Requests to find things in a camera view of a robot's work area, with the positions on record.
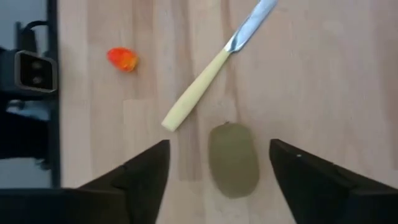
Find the black aluminium rig frame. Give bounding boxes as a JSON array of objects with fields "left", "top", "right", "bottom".
[{"left": 0, "top": 0, "right": 62, "bottom": 189}]

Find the brown green kiwi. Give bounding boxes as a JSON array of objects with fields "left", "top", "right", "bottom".
[{"left": 208, "top": 121, "right": 261, "bottom": 199}]

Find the grey table-level camera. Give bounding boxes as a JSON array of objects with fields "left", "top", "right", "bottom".
[{"left": 14, "top": 49, "right": 59, "bottom": 94}]

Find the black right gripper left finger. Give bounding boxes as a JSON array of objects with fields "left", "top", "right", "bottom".
[{"left": 0, "top": 139, "right": 171, "bottom": 224}]

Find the pale yellow banana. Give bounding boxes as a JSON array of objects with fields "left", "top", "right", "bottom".
[{"left": 160, "top": 0, "right": 279, "bottom": 133}]

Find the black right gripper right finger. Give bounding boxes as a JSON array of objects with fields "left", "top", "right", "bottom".
[{"left": 269, "top": 139, "right": 398, "bottom": 224}]

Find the small red orange pear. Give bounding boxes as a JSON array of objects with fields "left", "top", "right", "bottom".
[{"left": 106, "top": 46, "right": 140, "bottom": 73}]

